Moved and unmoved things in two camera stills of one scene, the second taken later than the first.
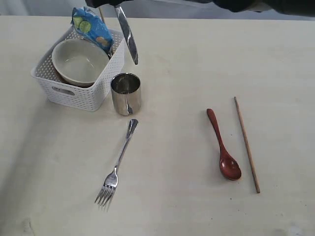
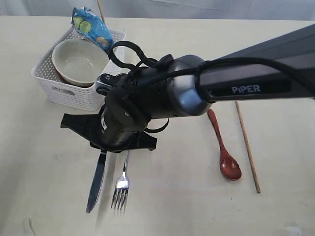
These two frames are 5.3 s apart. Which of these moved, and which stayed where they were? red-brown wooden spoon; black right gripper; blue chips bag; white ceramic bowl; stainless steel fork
Moved: black right gripper; stainless steel fork
Stayed: red-brown wooden spoon; white ceramic bowl; blue chips bag
